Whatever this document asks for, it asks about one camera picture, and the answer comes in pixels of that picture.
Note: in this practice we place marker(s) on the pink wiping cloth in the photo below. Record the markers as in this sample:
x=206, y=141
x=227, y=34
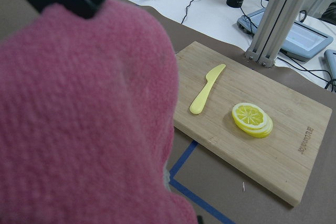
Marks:
x=87, y=119

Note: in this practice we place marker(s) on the yellow plastic knife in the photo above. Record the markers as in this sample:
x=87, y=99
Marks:
x=199, y=102

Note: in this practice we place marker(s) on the top lemon slice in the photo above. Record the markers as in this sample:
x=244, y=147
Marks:
x=249, y=115

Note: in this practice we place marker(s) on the lemon slice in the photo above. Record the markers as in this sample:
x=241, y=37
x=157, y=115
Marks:
x=259, y=133
x=249, y=115

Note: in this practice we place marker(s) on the bottom lemon slice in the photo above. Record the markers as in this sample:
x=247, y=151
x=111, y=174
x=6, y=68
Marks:
x=259, y=133

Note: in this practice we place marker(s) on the grey tablet device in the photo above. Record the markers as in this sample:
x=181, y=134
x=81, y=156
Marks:
x=302, y=42

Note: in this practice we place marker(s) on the bamboo cutting board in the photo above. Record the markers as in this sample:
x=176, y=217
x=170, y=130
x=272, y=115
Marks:
x=282, y=161

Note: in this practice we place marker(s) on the aluminium frame post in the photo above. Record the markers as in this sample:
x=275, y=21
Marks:
x=272, y=31

